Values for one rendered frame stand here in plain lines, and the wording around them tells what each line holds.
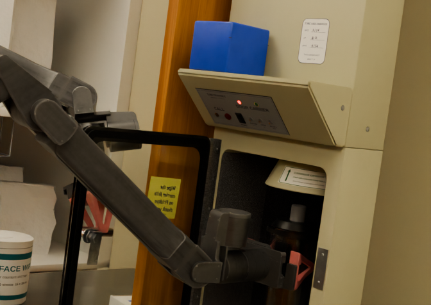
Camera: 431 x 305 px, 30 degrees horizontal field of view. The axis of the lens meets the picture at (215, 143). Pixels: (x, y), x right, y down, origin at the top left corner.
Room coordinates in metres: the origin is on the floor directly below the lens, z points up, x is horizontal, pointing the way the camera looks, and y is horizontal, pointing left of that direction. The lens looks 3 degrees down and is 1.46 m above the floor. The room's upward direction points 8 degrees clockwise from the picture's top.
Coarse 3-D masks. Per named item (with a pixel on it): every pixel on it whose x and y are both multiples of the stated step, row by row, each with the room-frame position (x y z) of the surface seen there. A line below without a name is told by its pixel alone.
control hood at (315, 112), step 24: (192, 72) 1.46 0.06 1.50; (216, 72) 1.42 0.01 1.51; (192, 96) 1.51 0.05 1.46; (288, 96) 1.32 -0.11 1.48; (312, 96) 1.28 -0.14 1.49; (336, 96) 1.31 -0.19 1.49; (288, 120) 1.37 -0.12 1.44; (312, 120) 1.32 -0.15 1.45; (336, 120) 1.32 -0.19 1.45; (336, 144) 1.33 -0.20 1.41
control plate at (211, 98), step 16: (208, 96) 1.48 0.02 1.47; (224, 96) 1.44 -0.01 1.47; (240, 96) 1.41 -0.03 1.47; (256, 96) 1.38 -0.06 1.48; (208, 112) 1.51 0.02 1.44; (224, 112) 1.48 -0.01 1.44; (240, 112) 1.44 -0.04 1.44; (256, 112) 1.41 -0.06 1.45; (272, 112) 1.38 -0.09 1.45; (256, 128) 1.45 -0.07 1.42; (272, 128) 1.41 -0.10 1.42
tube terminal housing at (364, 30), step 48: (240, 0) 1.56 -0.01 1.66; (288, 0) 1.47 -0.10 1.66; (336, 0) 1.39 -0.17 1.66; (384, 0) 1.38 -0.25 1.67; (288, 48) 1.46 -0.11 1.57; (336, 48) 1.38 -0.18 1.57; (384, 48) 1.39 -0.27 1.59; (384, 96) 1.41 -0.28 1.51; (240, 144) 1.52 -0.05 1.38; (288, 144) 1.43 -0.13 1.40; (336, 192) 1.35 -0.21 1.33; (336, 240) 1.35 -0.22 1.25; (336, 288) 1.37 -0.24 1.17
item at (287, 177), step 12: (276, 168) 1.49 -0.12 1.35; (288, 168) 1.46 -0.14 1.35; (300, 168) 1.45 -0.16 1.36; (312, 168) 1.45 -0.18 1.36; (276, 180) 1.47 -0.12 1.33; (288, 180) 1.45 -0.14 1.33; (300, 180) 1.44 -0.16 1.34; (312, 180) 1.44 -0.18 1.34; (324, 180) 1.44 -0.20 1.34; (300, 192) 1.43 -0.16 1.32; (312, 192) 1.43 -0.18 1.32; (324, 192) 1.43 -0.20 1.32
